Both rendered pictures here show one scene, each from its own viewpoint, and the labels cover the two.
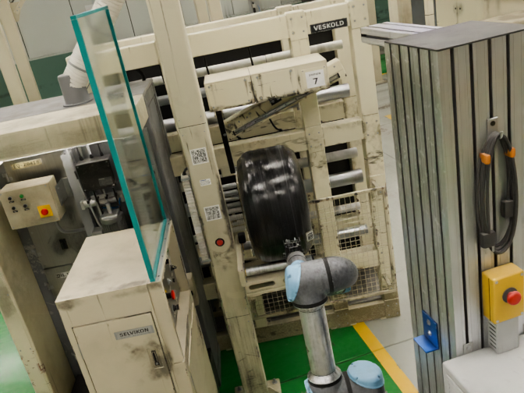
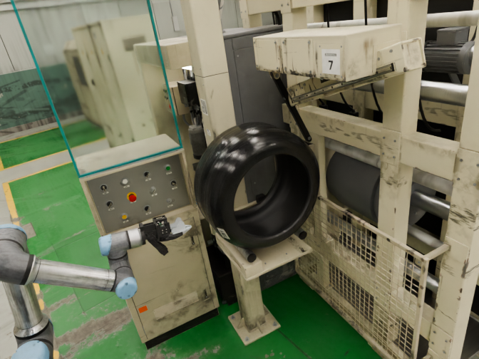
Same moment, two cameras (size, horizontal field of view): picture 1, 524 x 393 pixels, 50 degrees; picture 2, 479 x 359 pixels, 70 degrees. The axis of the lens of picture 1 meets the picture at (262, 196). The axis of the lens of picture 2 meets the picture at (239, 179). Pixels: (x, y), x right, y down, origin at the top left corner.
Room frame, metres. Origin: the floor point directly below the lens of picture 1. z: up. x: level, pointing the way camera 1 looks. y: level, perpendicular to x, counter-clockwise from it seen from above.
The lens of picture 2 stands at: (1.94, -1.31, 1.88)
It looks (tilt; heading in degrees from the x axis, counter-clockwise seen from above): 26 degrees down; 67
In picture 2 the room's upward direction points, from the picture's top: 9 degrees counter-clockwise
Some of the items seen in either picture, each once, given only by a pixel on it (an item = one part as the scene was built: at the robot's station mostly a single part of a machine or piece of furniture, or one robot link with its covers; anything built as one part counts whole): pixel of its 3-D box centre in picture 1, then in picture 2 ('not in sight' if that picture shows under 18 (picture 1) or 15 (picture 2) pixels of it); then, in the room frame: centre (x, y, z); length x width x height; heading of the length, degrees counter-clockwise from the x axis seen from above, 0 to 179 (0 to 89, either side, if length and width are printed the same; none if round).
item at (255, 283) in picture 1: (280, 277); (237, 249); (2.41, -0.01, 0.84); 0.36 x 0.09 x 0.06; 90
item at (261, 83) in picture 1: (266, 82); (316, 51); (2.85, -0.13, 1.71); 0.61 x 0.25 x 0.15; 90
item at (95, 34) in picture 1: (128, 139); (105, 68); (2.09, 0.46, 1.75); 0.55 x 0.02 x 0.95; 0
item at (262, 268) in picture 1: (278, 265); (235, 239); (2.41, -0.01, 0.90); 0.35 x 0.05 x 0.05; 90
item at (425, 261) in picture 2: (315, 256); (342, 266); (2.88, -0.24, 0.65); 0.90 x 0.02 x 0.70; 90
